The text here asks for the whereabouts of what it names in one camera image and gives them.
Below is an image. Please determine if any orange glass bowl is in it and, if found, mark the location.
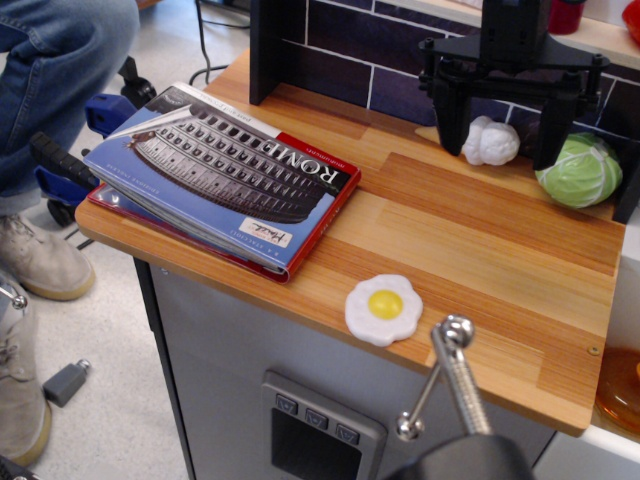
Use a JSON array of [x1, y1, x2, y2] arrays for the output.
[[595, 347, 639, 434]]

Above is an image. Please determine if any blue bar clamp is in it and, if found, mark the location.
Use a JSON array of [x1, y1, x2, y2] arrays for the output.
[[30, 94, 154, 208]]

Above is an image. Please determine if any black cable on floor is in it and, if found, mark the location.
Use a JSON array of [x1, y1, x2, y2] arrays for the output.
[[187, 0, 251, 87]]

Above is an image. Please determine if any beige shoe lower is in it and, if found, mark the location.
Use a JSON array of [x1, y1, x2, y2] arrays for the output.
[[1, 280, 52, 467]]

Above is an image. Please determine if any toy fried egg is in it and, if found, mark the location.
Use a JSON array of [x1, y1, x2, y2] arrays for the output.
[[345, 274, 423, 347]]

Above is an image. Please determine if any metal clamp screw handle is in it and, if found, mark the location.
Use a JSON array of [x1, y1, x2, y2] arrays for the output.
[[396, 314, 494, 442]]

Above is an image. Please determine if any red cup on shelf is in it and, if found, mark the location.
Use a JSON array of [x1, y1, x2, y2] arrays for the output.
[[548, 0, 586, 35]]

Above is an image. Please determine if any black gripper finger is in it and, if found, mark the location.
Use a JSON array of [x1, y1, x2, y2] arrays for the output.
[[533, 98, 578, 171], [434, 92, 471, 156]]

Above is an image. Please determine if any small grey block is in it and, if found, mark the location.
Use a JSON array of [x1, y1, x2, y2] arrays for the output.
[[43, 359, 92, 408]]

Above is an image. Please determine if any person leg in jeans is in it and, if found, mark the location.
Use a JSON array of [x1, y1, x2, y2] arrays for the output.
[[1, 1, 140, 215]]

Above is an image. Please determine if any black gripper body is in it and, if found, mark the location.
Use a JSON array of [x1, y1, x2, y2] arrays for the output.
[[419, 1, 610, 117]]

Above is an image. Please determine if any grey cabinet control panel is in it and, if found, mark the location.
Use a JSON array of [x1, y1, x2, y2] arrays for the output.
[[261, 371, 387, 480]]

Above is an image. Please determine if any Rome guide book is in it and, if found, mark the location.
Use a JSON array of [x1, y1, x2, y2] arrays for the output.
[[84, 82, 361, 283]]

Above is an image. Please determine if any black caster wheel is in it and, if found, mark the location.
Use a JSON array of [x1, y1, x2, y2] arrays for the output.
[[118, 56, 157, 109]]

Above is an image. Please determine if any toy ice cream cone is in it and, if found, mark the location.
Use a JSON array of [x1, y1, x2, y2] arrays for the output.
[[414, 115, 522, 167]]

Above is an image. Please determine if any black upright post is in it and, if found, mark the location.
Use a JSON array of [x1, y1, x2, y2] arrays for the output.
[[249, 0, 307, 105]]

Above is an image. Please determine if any beige shoe upper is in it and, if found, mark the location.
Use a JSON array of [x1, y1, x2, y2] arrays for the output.
[[1, 214, 95, 301]]

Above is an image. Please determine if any beige shoe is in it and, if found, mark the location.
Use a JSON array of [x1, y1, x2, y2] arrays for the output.
[[1, 214, 95, 301], [1, 280, 52, 467]]

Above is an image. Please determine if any toy green cabbage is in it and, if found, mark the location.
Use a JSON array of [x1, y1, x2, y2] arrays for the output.
[[535, 132, 623, 209]]

